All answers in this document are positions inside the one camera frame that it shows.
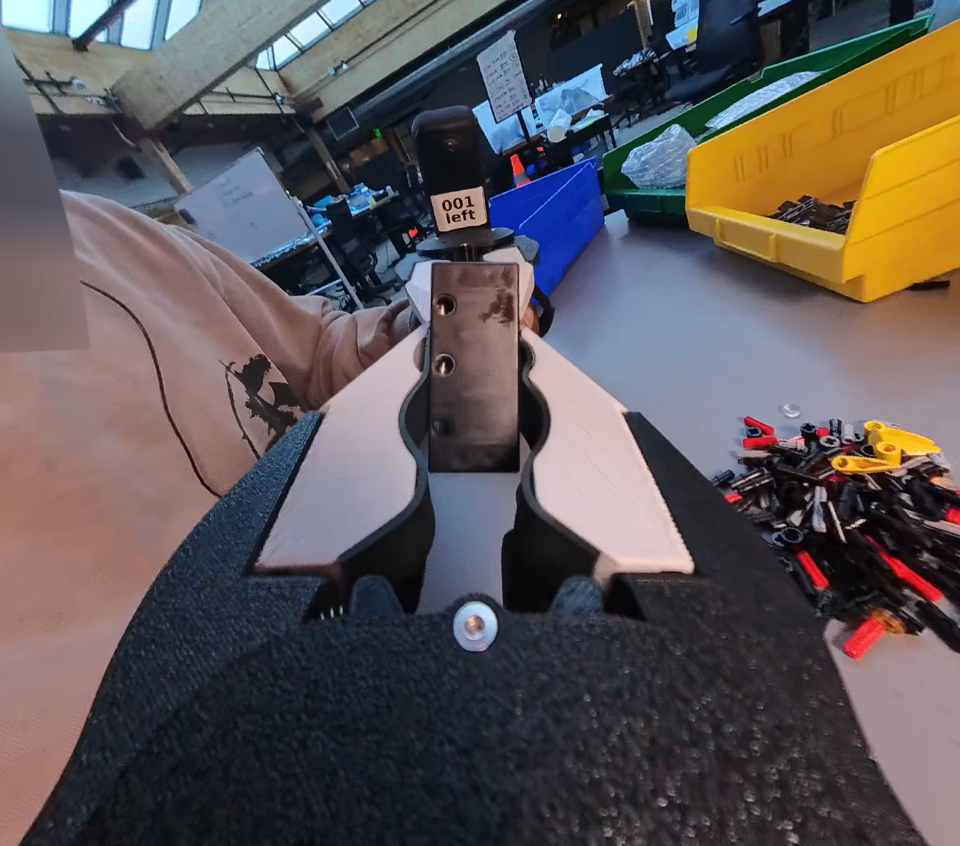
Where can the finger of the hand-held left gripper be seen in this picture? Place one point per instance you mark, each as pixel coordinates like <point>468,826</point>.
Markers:
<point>420,291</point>
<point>526,283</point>

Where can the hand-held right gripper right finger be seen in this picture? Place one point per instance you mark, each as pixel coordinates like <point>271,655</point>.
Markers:
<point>607,486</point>

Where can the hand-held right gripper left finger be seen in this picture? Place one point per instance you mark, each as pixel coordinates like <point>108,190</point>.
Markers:
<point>345,486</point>

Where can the black perforated building block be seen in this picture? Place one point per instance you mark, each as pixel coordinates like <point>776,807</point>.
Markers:
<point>472,373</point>

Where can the pile of small building pieces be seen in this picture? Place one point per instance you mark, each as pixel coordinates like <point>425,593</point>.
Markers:
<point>847,516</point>

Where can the person's left forearm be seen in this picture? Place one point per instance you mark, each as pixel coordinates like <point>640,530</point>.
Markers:
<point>352,343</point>

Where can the grey desk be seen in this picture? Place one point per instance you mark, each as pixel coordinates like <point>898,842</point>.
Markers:
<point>675,373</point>

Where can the person's left hand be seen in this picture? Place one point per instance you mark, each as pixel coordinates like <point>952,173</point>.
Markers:
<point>531,321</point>

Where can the blue storage bin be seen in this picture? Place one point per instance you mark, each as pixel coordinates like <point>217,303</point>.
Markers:
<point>555,223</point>

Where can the orange traffic cone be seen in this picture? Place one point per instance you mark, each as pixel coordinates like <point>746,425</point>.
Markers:
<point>519,171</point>

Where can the white printed sign board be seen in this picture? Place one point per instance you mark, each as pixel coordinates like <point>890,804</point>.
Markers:
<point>504,77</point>

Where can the white slanted pole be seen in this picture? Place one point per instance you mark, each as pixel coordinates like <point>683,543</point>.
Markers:
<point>330,253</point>

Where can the white plastic bag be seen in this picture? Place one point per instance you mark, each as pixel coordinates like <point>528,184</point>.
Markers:
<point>559,126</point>

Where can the green storage bin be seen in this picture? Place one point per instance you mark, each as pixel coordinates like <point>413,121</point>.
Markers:
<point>645,201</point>

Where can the clear plastic-wrapped bundle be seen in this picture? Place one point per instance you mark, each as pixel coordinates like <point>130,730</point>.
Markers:
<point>660,156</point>
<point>765,100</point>

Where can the mobile whiteboard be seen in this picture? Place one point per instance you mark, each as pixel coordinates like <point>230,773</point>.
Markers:
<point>240,208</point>

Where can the person's beige hoodie torso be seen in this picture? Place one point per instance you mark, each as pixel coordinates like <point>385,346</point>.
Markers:
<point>90,486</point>

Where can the yellow storage bin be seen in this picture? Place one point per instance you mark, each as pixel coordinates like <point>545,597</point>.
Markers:
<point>787,186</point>

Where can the heap of black building pieces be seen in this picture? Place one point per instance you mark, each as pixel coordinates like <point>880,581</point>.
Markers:
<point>810,216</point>

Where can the black office chair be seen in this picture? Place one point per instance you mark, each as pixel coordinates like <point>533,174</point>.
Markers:
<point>720,36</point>

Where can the small black building piece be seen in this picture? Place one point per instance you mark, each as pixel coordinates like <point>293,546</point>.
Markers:
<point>928,286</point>

